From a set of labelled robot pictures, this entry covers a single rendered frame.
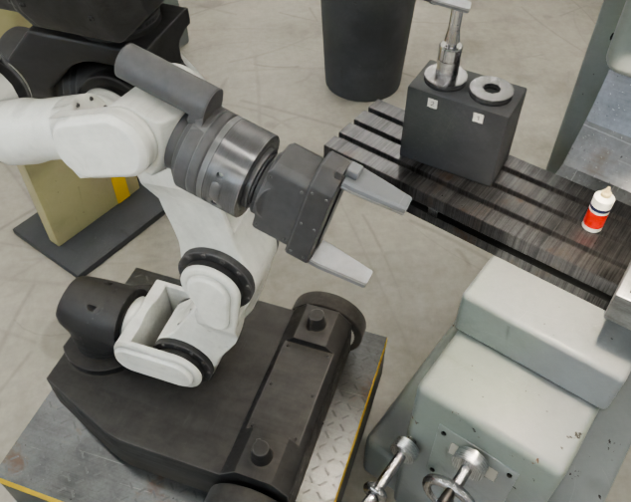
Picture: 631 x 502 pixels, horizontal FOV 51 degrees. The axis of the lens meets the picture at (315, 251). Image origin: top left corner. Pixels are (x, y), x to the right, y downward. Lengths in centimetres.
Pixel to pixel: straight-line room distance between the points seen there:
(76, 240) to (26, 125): 198
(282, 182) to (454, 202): 88
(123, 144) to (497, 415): 97
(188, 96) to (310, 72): 291
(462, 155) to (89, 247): 164
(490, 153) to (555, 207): 18
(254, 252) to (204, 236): 9
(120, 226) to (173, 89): 212
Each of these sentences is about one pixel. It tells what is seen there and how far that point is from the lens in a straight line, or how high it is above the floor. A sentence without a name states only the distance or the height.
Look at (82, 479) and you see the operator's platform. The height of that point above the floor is 40.
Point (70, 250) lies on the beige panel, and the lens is 269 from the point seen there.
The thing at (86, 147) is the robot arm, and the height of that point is 151.
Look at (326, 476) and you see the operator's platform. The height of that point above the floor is 40.
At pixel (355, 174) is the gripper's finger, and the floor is 152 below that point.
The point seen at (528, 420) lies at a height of 73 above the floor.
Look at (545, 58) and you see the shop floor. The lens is 382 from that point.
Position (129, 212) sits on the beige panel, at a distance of 277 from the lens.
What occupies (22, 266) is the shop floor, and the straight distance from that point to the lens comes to 274.
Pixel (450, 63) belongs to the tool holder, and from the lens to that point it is 141.
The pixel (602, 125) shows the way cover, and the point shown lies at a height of 96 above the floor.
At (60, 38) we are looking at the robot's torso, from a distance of 97.
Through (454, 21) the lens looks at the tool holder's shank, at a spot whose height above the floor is 125.
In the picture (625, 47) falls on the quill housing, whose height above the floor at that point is 137.
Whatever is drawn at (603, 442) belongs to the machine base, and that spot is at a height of 20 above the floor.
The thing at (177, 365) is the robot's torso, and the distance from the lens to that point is 143.
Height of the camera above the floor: 190
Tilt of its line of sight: 48 degrees down
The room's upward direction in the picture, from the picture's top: straight up
